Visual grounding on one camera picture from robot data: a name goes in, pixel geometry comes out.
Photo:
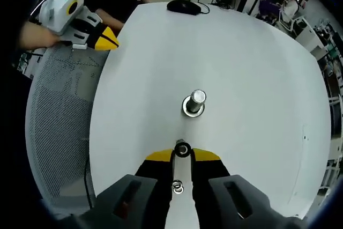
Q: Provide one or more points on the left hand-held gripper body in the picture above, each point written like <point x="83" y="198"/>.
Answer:
<point x="59" y="11"/>

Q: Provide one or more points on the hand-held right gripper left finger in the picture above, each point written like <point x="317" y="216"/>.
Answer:
<point x="155" y="186"/>

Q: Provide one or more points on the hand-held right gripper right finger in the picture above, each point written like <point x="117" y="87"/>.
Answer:
<point x="206" y="186"/>

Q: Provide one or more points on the thick steel threaded stud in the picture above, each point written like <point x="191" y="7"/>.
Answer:
<point x="198" y="96"/>

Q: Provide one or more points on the grey mesh office chair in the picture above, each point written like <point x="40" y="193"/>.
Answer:
<point x="59" y="121"/>

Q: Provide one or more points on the black computer mouse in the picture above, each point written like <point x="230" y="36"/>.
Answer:
<point x="183" y="6"/>

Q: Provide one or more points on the white office chair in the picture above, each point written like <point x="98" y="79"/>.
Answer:
<point x="297" y="23"/>

